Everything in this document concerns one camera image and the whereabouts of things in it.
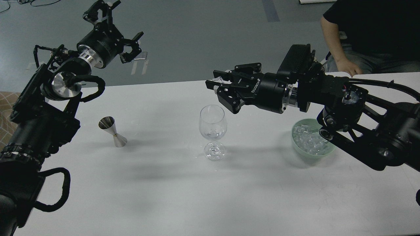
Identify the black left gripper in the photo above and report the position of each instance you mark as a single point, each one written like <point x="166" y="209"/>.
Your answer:
<point x="105" y="39"/>

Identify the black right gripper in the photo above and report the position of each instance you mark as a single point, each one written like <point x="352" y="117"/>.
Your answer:
<point x="267" y="91"/>

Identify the clear ice cube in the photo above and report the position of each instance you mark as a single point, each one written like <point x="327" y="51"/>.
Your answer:
<point x="218" y="80"/>

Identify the steel double jigger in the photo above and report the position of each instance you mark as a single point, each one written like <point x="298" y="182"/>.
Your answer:
<point x="108" y="125"/>

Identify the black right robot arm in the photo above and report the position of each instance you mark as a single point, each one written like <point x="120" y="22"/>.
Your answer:
<point x="374" y="131"/>

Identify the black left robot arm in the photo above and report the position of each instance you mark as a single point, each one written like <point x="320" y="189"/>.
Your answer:
<point x="45" y="116"/>

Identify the clear wine glass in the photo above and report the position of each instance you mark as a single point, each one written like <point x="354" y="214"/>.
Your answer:
<point x="213" y="127"/>

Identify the pile of ice cubes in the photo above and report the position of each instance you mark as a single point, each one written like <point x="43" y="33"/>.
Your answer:
<point x="308" y="140"/>

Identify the person's hand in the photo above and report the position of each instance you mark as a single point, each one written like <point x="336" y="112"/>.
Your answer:
<point x="346" y="66"/>

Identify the green bowl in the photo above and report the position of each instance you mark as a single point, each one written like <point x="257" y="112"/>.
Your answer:
<point x="311" y="122"/>

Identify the beige checked chair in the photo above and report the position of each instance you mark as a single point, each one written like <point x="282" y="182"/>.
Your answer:
<point x="7" y="128"/>

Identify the person in black shirt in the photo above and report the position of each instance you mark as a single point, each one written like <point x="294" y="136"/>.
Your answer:
<point x="380" y="36"/>

